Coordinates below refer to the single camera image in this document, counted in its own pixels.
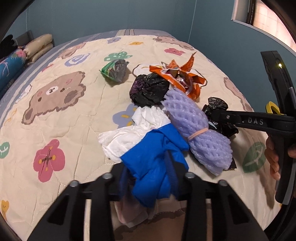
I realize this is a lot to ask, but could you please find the blue plastic bag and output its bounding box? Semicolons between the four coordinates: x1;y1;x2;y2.
121;123;189;208

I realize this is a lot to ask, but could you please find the purple foam net large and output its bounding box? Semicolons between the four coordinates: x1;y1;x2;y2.
162;88;232;176

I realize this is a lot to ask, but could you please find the pink cloth scrap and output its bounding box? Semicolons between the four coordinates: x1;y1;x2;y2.
114;194;158;228

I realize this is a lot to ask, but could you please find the white plastic bag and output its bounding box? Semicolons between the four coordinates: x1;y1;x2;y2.
98;106;171;163

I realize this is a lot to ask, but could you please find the orange snack wrapper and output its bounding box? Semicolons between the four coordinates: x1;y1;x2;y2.
149;52;207;100

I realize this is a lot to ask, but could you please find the black plastic bag purple print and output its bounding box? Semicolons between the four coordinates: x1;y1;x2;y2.
129;73;170;108

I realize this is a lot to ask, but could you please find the green snack bag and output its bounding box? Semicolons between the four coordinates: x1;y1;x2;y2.
100;59;129;83

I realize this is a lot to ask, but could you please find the yellow rimmed trash bin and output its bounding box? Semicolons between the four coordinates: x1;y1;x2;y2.
265;101;282;115

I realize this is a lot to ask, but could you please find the person right hand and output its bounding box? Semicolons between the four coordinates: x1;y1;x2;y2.
264;137;280;181

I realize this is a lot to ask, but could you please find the bear pattern cream quilt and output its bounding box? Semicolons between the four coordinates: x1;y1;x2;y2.
0;34;278;240

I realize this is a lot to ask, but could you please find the bed with striped sheet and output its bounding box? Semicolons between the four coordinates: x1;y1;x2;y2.
0;29;176;121

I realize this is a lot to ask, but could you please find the beige folded blanket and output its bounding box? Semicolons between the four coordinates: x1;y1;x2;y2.
23;34;54;63

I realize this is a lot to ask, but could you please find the blue floral folded duvet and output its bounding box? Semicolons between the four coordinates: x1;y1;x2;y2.
1;48;27;91

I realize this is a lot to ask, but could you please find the grey bed headboard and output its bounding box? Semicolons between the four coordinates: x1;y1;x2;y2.
14;30;34;46

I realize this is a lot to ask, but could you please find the black clothes pile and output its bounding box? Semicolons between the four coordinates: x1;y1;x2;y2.
0;35;18;59

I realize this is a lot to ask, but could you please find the window with dark frame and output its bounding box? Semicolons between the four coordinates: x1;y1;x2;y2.
231;0;295;54

